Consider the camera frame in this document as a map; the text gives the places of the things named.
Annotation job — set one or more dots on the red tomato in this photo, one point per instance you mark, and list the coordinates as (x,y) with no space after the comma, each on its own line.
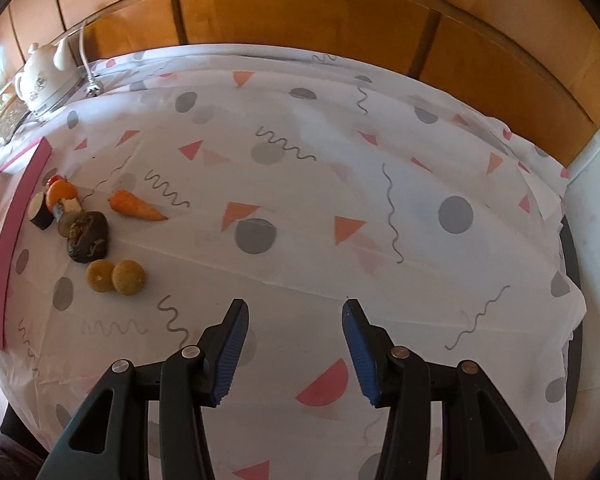
(52,180)

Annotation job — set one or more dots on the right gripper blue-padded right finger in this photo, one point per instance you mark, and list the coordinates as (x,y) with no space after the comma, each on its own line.
(481,436)

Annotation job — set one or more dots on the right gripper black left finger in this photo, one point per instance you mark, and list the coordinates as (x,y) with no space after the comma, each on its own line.
(107,438)

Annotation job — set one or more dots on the dark brown round fruit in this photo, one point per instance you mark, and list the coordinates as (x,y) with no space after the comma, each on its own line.
(88,237)

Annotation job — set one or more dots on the large orange fruit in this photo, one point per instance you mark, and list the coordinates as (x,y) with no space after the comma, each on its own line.
(60,190)

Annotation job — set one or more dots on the dark cylinder with white top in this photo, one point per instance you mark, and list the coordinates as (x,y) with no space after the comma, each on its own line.
(38,213)

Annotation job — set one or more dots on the ornate tissue box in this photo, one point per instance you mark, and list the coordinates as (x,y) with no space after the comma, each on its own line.
(13,112)

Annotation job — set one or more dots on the white ceramic electric kettle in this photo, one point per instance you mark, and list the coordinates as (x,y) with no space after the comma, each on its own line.
(48,75)

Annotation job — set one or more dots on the yellow lemon half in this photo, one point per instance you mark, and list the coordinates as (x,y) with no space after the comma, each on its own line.
(99,275)
(128,277)

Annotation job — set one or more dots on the patterned white tablecloth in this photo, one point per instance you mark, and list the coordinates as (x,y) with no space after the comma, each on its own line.
(294,181)

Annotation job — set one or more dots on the pink shallow cardboard tray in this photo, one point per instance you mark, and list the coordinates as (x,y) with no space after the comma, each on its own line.
(36,157)

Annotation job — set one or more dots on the small orange carrot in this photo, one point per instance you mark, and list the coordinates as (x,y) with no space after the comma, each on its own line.
(126,203)

